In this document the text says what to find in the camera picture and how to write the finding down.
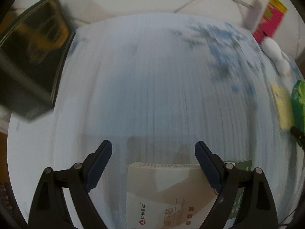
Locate wooden cabinet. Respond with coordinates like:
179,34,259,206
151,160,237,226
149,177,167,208
0,131,10,184

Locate white plush toy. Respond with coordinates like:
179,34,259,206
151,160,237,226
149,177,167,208
261,37,292,78

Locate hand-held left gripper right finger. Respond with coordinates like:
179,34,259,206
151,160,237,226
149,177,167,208
195,141,278,229

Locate green printed packet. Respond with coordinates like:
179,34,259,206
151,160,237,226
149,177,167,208
291,79,305,135

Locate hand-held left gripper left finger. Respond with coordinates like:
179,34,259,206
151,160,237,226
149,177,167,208
28,140,112,229

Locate light blue floral tablecloth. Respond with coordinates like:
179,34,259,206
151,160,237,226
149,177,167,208
7,13,305,229

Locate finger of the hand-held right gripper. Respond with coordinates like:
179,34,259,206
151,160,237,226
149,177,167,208
289,125,305,152

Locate yellow flat pad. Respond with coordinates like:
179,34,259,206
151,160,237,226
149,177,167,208
270,82,296,130

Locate pink and yellow box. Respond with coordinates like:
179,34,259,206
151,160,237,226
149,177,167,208
242,0,287,41

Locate dark green box with handle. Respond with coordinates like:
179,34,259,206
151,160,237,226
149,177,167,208
0,0,77,122

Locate white box with green side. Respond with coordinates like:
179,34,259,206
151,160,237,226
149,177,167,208
126,159,253,229

